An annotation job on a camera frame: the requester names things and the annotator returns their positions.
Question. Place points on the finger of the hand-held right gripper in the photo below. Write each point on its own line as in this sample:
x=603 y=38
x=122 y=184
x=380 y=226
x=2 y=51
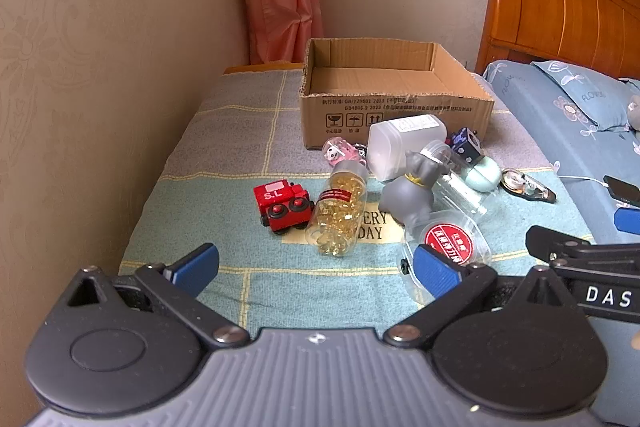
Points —
x=627 y=220
x=555 y=239

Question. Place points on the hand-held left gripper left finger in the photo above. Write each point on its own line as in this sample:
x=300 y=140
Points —
x=196 y=268

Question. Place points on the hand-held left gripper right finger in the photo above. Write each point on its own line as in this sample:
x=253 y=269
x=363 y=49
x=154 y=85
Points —
x=436 y=273

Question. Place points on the round clear container red label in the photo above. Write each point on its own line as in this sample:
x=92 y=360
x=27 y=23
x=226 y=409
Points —
x=450 y=239

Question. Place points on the grey animal figure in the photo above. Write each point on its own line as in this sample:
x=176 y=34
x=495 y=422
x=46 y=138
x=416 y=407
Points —
x=405 y=197

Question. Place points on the mint green egg-shaped case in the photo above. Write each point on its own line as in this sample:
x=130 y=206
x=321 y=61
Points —
x=482 y=174

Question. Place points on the red toy train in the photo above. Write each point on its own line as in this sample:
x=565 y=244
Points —
x=275 y=197

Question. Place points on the clear capsule bottle red label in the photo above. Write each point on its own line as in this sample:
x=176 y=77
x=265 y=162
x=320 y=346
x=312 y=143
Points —
x=335 y=217

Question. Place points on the black toy with purple dots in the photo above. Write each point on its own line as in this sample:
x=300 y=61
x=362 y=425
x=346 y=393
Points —
x=467 y=151

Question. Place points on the pink panda bottle charm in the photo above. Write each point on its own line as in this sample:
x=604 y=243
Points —
x=334 y=152

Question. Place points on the cardboard box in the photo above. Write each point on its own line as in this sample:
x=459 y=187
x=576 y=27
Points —
x=350 y=117

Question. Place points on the black phone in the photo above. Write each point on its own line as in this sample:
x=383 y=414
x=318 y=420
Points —
x=625 y=192

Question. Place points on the clear plastic jar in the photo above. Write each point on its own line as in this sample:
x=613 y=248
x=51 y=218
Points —
x=462 y=192

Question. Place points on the blue bed sheet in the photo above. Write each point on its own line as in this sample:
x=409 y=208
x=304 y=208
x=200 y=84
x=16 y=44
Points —
x=565 y=147

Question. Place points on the grey plush toy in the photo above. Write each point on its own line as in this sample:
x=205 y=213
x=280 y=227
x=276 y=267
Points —
x=635 y=109

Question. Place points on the checked blanket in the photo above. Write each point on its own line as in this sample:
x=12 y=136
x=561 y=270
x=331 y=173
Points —
x=225 y=147

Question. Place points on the white plastic bottle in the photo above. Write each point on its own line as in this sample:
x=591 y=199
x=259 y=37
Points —
x=395 y=147

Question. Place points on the blue floral pillow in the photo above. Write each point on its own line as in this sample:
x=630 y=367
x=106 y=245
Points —
x=575 y=92

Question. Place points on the wooden bedside table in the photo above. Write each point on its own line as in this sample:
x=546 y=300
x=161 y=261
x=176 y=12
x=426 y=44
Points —
x=260 y=68

